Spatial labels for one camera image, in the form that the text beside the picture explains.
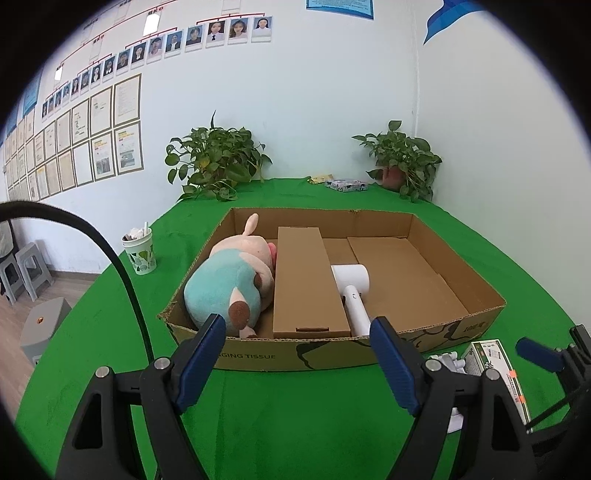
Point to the patterned tissue pack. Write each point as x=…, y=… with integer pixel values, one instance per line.
x=346, y=186

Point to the white hair dryer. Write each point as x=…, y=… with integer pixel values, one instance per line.
x=353, y=281

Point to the right potted green plant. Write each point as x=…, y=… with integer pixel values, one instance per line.
x=403, y=163

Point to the green patterned paper cup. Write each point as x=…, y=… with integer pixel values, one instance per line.
x=138, y=246

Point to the blue notice poster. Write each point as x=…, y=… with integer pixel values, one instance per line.
x=358, y=8

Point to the large open cardboard box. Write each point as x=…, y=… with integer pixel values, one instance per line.
x=430, y=295

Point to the left potted green plant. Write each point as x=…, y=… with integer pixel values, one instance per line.
x=211, y=162

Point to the green white medicine box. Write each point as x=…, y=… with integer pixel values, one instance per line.
x=490, y=354

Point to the yellow snack packet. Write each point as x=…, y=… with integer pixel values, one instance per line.
x=320, y=179

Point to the long brown cardboard box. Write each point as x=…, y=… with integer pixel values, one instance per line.
x=306, y=299

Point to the blue wall decal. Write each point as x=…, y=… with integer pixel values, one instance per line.
x=448, y=14

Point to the potted green plant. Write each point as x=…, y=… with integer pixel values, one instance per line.
x=403, y=163
x=211, y=162

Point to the grey plastic stool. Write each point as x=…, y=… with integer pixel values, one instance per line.
x=41, y=324

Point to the pink teal plush pig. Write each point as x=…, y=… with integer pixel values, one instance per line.
x=236, y=282

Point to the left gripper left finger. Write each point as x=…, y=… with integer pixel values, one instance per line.
x=101, y=443

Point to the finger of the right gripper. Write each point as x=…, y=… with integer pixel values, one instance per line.
x=548, y=359

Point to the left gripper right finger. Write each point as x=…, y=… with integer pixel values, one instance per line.
x=493, y=442

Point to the white folding phone stand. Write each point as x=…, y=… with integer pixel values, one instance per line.
x=453, y=362

